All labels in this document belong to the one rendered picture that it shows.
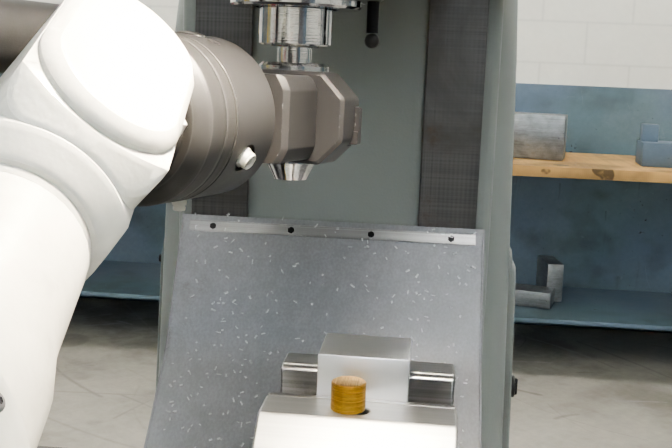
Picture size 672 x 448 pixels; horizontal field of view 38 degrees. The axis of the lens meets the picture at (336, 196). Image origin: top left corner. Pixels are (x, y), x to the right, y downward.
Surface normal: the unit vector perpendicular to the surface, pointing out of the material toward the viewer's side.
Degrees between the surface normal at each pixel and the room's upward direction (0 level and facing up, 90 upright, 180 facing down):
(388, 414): 0
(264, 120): 89
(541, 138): 90
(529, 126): 90
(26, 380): 72
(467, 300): 63
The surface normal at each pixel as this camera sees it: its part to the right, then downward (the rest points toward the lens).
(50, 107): 0.29, -0.20
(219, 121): 0.91, 0.10
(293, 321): -0.07, -0.32
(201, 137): 0.35, 0.24
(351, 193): -0.08, 0.14
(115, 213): 0.70, 0.26
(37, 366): 0.96, -0.25
